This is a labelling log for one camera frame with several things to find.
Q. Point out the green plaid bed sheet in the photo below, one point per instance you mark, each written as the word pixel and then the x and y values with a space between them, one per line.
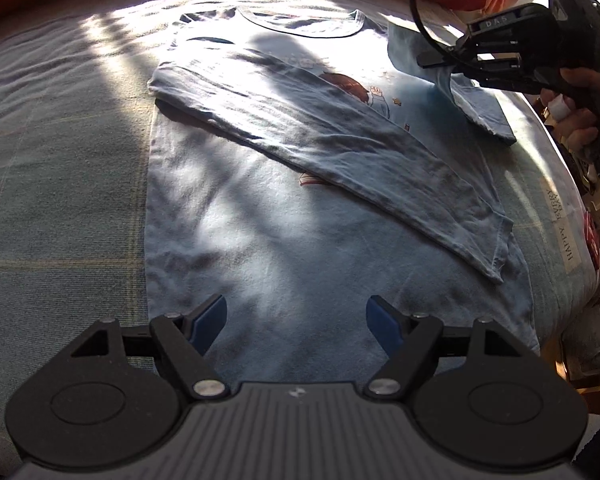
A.
pixel 55 160

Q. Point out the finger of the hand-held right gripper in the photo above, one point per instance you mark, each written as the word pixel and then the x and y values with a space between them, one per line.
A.
pixel 435 59
pixel 490 72

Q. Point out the person's right hand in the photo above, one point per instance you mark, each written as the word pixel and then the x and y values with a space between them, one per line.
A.
pixel 580 120

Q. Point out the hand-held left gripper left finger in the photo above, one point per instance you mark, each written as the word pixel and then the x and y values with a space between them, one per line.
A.
pixel 207 322

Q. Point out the light blue cartoon t-shirt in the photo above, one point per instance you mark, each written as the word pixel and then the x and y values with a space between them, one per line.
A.
pixel 280 240

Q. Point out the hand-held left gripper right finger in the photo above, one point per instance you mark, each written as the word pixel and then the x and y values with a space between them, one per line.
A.
pixel 382 326

